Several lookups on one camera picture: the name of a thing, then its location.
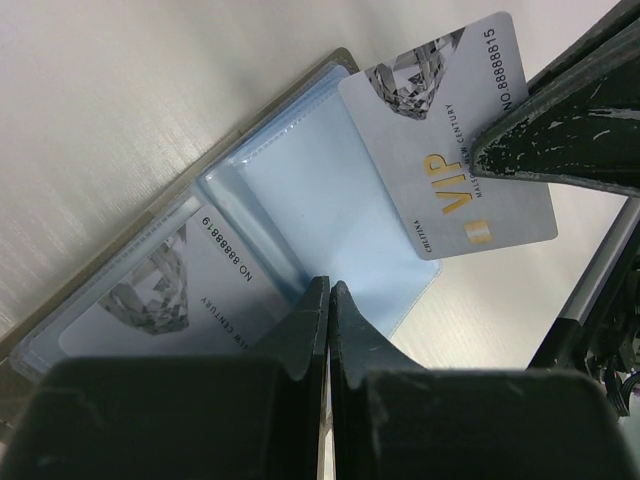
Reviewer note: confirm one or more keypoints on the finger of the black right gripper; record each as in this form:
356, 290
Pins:
580, 123

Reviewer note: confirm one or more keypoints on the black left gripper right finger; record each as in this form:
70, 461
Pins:
395, 419

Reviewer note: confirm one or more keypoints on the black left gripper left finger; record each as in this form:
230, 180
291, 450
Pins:
254, 415

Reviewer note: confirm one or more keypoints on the grey card holder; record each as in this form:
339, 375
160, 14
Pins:
298, 187

